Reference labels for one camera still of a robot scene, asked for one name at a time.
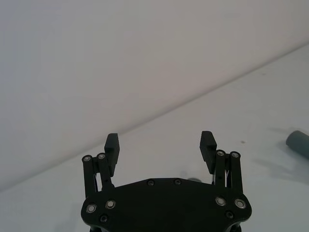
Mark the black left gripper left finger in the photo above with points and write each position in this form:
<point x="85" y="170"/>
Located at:
<point x="112" y="154"/>

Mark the white table cloth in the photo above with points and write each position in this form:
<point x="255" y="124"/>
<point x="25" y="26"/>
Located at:
<point x="253" y="101"/>

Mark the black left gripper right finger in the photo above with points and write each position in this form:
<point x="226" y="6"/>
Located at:
<point x="207" y="154"/>

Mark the grey-green cylinder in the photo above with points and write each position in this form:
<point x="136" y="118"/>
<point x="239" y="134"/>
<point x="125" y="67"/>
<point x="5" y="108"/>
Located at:
<point x="299" y="143"/>

